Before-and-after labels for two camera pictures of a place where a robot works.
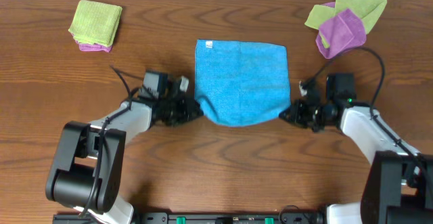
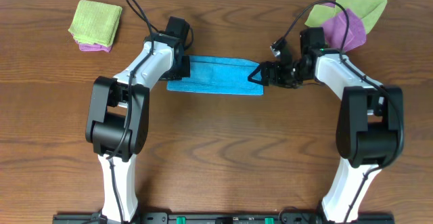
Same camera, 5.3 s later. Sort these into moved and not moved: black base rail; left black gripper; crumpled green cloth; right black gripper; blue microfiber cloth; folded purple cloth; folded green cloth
Moved: blue microfiber cloth; right black gripper; left black gripper
Not moved: folded purple cloth; folded green cloth; black base rail; crumpled green cloth
